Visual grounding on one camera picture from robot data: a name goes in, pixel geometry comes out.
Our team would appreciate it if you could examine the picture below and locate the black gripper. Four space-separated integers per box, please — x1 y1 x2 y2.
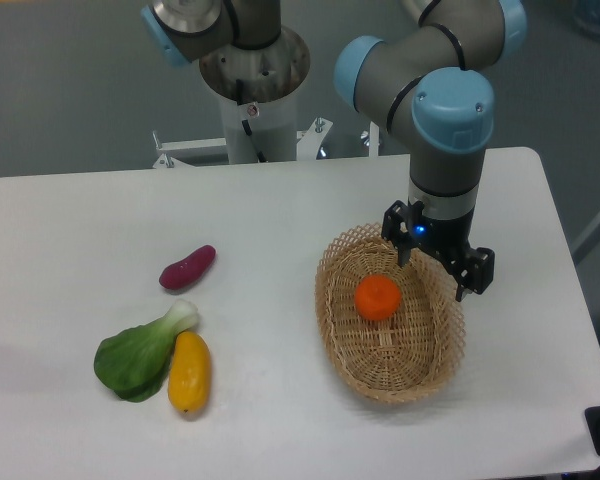
381 193 495 302

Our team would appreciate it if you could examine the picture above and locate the orange fruit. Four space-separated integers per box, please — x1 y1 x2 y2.
354 274 402 321

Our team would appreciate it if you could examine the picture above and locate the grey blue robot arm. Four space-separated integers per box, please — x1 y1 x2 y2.
141 1 527 297

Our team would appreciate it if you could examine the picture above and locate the woven wicker basket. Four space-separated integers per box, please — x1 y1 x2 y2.
315 224 465 404

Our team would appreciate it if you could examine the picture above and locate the purple sweet potato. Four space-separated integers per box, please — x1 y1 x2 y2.
159 245 216 291

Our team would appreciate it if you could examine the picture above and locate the yellow mango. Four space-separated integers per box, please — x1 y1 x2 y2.
168 331 212 413

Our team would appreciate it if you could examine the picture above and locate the green bok choy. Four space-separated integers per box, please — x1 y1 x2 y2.
93 299 200 403

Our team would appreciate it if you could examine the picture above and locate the black cable on pedestal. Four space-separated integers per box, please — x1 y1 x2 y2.
235 78 268 164

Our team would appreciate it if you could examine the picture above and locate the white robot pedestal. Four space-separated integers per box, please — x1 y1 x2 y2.
152 27 333 169

